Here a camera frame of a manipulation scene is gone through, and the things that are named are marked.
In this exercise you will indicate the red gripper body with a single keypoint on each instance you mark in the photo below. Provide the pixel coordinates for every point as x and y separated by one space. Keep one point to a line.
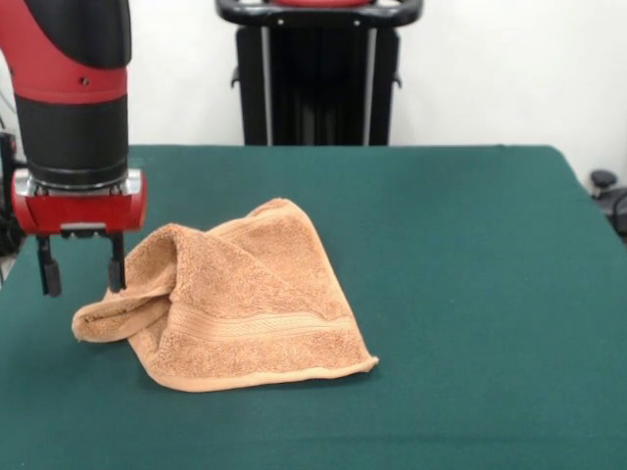
83 213

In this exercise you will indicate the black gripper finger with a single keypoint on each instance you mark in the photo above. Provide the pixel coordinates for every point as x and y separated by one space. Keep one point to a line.
116 267
49 269

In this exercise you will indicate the tan terry cloth towel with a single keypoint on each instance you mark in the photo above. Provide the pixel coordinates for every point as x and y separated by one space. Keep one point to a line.
255 313

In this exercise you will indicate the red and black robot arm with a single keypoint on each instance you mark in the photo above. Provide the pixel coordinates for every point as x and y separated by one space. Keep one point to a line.
73 98

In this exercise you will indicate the black electronics box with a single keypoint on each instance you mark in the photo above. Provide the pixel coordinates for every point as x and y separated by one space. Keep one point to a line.
6 196

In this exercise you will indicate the dark green table cloth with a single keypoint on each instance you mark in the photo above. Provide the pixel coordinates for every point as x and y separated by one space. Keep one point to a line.
490 318

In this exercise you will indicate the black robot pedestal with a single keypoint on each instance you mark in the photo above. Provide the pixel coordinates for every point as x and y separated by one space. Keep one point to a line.
318 98

